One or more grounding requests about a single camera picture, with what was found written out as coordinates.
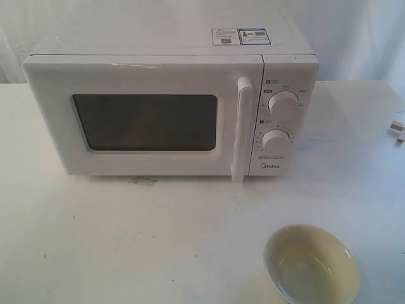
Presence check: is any white microwave door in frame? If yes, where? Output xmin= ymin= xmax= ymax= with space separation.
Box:
xmin=23 ymin=55 xmax=264 ymax=181

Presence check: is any white ceramic bowl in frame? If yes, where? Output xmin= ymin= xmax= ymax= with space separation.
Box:
xmin=263 ymin=224 xmax=361 ymax=303

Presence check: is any lower white microwave knob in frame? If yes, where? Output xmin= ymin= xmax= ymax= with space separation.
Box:
xmin=262 ymin=129 xmax=291 ymax=154

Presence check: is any white microwave knob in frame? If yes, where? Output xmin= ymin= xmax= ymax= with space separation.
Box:
xmin=262 ymin=129 xmax=291 ymax=154
xmin=268 ymin=91 xmax=299 ymax=115

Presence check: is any white microwave oven body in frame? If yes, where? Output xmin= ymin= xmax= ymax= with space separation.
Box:
xmin=30 ymin=17 xmax=319 ymax=181

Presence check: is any upper white microwave knob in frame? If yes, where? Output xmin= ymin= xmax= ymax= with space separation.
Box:
xmin=268 ymin=91 xmax=299 ymax=115

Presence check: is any right blue info sticker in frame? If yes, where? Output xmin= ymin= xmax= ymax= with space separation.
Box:
xmin=238 ymin=28 xmax=271 ymax=46

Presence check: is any white power plug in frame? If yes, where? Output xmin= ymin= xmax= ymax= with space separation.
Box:
xmin=387 ymin=120 xmax=405 ymax=144

